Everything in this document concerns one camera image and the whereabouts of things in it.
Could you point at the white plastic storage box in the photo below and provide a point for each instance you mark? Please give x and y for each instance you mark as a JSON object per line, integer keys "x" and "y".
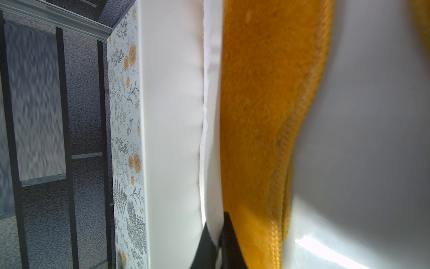
{"x": 360, "y": 187}

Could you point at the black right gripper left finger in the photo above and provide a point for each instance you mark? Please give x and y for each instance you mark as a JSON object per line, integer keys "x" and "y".
{"x": 207, "y": 252}

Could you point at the white insole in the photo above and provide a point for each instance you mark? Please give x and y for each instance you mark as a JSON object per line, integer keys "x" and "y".
{"x": 209, "y": 152}

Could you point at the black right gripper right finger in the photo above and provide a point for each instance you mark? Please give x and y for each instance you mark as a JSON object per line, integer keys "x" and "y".
{"x": 232, "y": 257}

